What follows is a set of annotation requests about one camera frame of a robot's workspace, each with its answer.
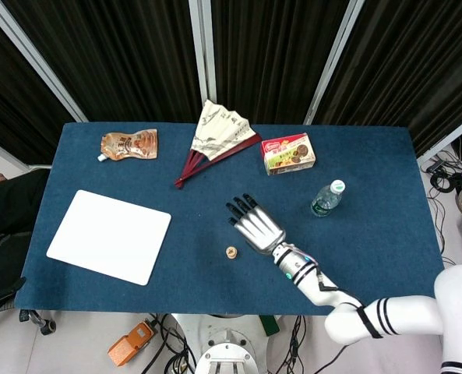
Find pink white wire bundle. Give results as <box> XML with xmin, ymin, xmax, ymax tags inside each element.
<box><xmin>292</xmin><ymin>245</ymin><xmax>319</xmax><ymax>270</ymax></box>

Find white partition post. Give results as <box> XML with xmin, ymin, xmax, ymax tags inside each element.
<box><xmin>416</xmin><ymin>119</ymin><xmax>462</xmax><ymax>165</ymax></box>
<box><xmin>0</xmin><ymin>0</ymin><xmax>88</xmax><ymax>124</ymax></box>
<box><xmin>303</xmin><ymin>0</ymin><xmax>362</xmax><ymax>125</ymax></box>
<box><xmin>0</xmin><ymin>133</ymin><xmax>52</xmax><ymax>172</ymax></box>
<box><xmin>188</xmin><ymin>0</ymin><xmax>217</xmax><ymax>105</ymax></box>

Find black chair caster base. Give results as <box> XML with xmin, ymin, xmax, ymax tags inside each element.
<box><xmin>18</xmin><ymin>309</ymin><xmax>57</xmax><ymax>337</ymax></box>

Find white apple laptop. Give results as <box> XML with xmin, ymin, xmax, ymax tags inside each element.
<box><xmin>46</xmin><ymin>189</ymin><xmax>172</xmax><ymax>287</ymax></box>

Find seated person black clothes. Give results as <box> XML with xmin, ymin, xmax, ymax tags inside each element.
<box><xmin>0</xmin><ymin>169</ymin><xmax>51</xmax><ymax>309</ymax></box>

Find black floor cable bundle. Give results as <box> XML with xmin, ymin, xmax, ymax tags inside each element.
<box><xmin>273</xmin><ymin>314</ymin><xmax>348</xmax><ymax>374</ymax></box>
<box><xmin>141</xmin><ymin>313</ymin><xmax>197</xmax><ymax>374</ymax></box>
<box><xmin>420</xmin><ymin>150</ymin><xmax>462</xmax><ymax>266</ymax></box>

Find black arm cable metal plug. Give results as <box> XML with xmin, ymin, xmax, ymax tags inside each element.
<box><xmin>316</xmin><ymin>272</ymin><xmax>383</xmax><ymax>340</ymax></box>

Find green block under table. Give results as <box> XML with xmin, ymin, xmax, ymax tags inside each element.
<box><xmin>259</xmin><ymin>314</ymin><xmax>281</xmax><ymax>337</ymax></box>

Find dark pleated curtain panel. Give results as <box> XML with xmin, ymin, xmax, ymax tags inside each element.
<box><xmin>2</xmin><ymin>0</ymin><xmax>208</xmax><ymax>124</ymax></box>
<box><xmin>0</xmin><ymin>7</ymin><xmax>76</xmax><ymax>164</ymax></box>
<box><xmin>210</xmin><ymin>0</ymin><xmax>351</xmax><ymax>125</ymax></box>
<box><xmin>314</xmin><ymin>0</ymin><xmax>462</xmax><ymax>157</ymax></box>

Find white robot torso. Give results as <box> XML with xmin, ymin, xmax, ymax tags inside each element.
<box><xmin>171</xmin><ymin>313</ymin><xmax>283</xmax><ymax>374</ymax></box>

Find red yellow biscuit box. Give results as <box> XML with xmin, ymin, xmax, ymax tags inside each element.
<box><xmin>260</xmin><ymin>132</ymin><xmax>317</xmax><ymax>177</ymax></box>

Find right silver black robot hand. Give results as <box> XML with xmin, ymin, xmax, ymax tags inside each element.
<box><xmin>225</xmin><ymin>192</ymin><xmax>286</xmax><ymax>256</ymax></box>

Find blue table cloth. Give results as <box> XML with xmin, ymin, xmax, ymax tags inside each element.
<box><xmin>14</xmin><ymin>122</ymin><xmax>446</xmax><ymax>316</ymax></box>

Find orange spout pouch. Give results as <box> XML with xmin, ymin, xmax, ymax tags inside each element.
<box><xmin>97</xmin><ymin>129</ymin><xmax>159</xmax><ymax>162</ymax></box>

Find orange foot pedal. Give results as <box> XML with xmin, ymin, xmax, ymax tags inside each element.
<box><xmin>107</xmin><ymin>320</ymin><xmax>156</xmax><ymax>368</ymax></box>

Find paper folding fan red ribs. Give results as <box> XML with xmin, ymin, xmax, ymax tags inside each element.
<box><xmin>175</xmin><ymin>99</ymin><xmax>263</xmax><ymax>190</ymax></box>

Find clear water bottle green label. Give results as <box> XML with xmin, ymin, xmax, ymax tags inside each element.
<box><xmin>310</xmin><ymin>179</ymin><xmax>347</xmax><ymax>218</ymax></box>

